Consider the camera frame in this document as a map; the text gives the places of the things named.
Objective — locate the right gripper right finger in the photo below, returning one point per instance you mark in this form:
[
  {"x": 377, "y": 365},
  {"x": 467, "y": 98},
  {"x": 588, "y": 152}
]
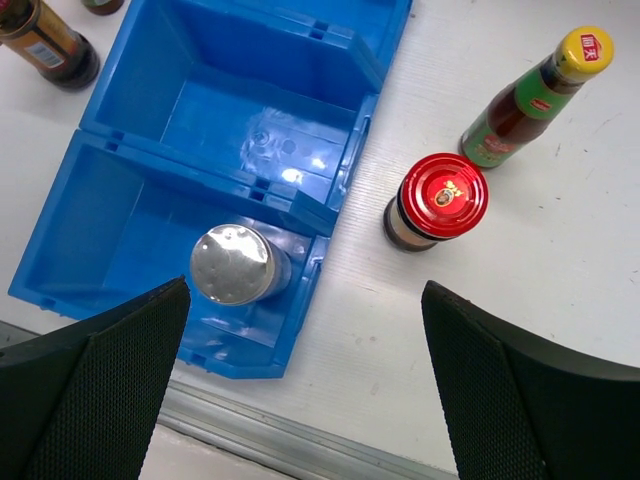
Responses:
[{"x": 519, "y": 406}]

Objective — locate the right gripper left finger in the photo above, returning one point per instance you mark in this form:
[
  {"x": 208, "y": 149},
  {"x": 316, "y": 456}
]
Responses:
[{"x": 82, "y": 402}]

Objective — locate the silver-top shaker can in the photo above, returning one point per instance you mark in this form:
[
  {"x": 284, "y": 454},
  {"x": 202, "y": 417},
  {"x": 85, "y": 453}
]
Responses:
[{"x": 235, "y": 265}]

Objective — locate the red-lid sauce jar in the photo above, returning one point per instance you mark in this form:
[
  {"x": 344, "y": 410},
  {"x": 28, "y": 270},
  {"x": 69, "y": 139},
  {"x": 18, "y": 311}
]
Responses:
[
  {"x": 442, "y": 197},
  {"x": 60, "y": 54}
]

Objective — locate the right yellow-cap sauce bottle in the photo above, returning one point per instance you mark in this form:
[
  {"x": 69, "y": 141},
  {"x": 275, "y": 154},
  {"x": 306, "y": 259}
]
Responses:
[{"x": 523, "y": 110}]

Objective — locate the yellow-cap sauce bottle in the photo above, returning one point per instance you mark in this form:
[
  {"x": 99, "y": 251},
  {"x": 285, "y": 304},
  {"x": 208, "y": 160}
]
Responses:
[
  {"x": 102, "y": 7},
  {"x": 523, "y": 110}
]

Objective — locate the blue three-compartment plastic bin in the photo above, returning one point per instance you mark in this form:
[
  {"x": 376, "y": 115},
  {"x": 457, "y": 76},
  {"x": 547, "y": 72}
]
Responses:
[{"x": 208, "y": 113}]

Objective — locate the left yellow-cap sauce bottle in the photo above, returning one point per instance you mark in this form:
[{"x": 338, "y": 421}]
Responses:
[{"x": 102, "y": 7}]

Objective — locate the aluminium front rail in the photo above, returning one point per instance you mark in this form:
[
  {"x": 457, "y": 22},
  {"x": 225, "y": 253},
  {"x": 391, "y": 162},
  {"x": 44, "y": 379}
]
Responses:
[{"x": 279, "y": 444}]

